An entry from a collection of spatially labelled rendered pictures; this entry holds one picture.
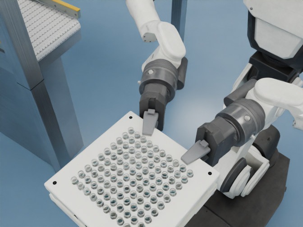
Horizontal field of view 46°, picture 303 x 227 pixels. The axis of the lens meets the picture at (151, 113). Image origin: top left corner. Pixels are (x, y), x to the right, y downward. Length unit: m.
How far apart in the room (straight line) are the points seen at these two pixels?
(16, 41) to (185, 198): 0.65
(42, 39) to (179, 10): 0.86
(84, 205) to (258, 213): 1.14
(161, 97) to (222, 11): 2.26
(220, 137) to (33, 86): 0.68
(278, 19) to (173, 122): 1.27
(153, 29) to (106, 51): 1.67
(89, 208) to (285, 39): 0.65
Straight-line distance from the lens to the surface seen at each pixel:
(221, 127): 0.74
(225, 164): 1.22
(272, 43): 1.03
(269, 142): 1.71
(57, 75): 1.60
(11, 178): 2.05
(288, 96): 0.82
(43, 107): 1.28
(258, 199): 1.74
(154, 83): 0.83
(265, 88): 0.82
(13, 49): 1.09
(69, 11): 1.38
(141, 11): 0.98
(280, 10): 0.96
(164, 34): 0.90
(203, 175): 0.71
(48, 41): 1.30
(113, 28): 2.78
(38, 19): 1.41
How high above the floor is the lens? 1.68
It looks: 51 degrees down
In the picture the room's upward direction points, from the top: straight up
